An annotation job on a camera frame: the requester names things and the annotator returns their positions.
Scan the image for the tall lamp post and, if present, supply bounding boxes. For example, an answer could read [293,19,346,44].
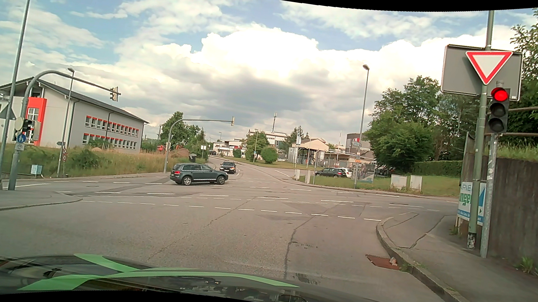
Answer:
[0,0,49,192]

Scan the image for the green hedge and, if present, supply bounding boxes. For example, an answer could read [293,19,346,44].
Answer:
[411,153,464,182]

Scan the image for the group of buildings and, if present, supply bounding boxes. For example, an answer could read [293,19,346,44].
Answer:
[210,112,381,179]

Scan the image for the grass verge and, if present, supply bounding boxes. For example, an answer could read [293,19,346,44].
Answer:
[0,128,207,204]

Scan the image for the grey asphalt road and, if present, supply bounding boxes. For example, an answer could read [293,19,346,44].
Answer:
[0,125,476,302]

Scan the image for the traffic light on post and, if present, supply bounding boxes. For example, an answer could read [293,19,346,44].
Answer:
[465,85,514,259]

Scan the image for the round green bush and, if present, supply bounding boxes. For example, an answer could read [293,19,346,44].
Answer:
[259,145,280,166]

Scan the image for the dark grey estate car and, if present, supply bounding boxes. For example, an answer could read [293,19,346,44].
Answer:
[169,159,230,192]

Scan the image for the road markings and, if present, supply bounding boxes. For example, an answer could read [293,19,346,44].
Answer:
[15,131,447,255]

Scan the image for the white and blue billboard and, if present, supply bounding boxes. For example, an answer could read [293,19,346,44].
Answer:
[454,179,490,227]

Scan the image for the group of green trees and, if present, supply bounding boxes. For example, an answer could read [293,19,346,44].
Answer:
[358,68,483,184]
[157,109,216,160]

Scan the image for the give way sign on pole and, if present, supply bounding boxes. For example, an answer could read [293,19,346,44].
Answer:
[416,4,532,254]

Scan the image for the grey building with red windows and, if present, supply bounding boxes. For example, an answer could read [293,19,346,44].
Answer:
[0,73,154,164]

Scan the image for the grass lawn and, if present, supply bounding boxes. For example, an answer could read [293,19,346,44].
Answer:
[296,154,463,207]

